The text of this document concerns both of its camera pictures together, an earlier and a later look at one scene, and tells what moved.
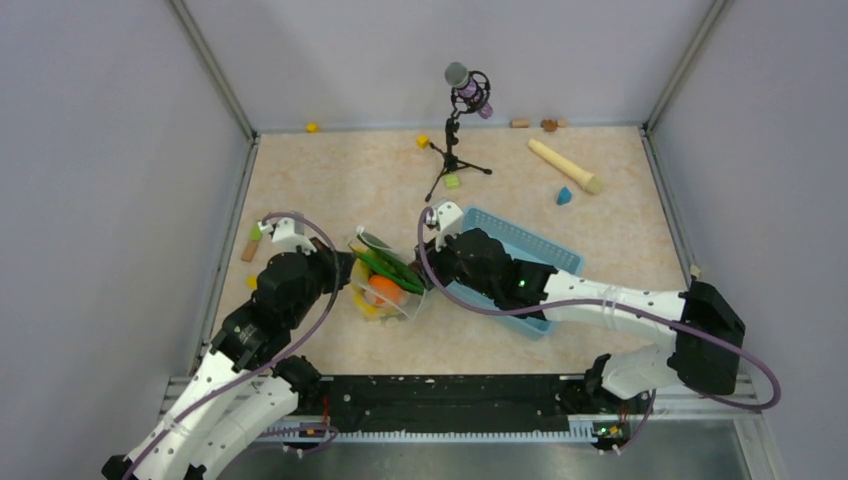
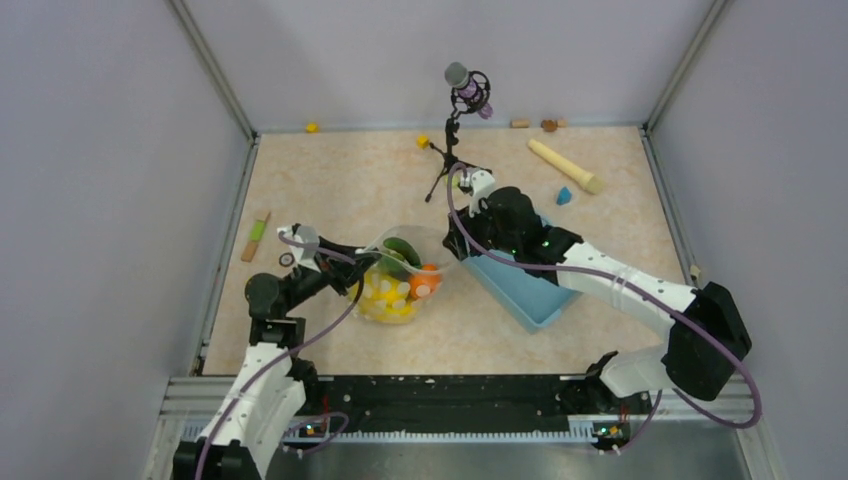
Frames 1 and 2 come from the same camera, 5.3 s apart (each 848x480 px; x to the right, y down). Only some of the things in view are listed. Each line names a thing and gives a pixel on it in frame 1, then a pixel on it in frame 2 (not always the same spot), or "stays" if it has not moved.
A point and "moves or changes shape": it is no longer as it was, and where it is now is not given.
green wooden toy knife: x=250 y=248 stays
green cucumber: x=392 y=270 moves or changes shape
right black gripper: x=435 y=259 → x=469 y=222
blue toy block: x=564 y=196 stays
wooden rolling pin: x=590 y=182 stays
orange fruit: x=384 y=292 → x=423 y=283
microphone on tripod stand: x=470 y=93 stays
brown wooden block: x=549 y=125 stays
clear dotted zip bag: x=386 y=284 moves or changes shape
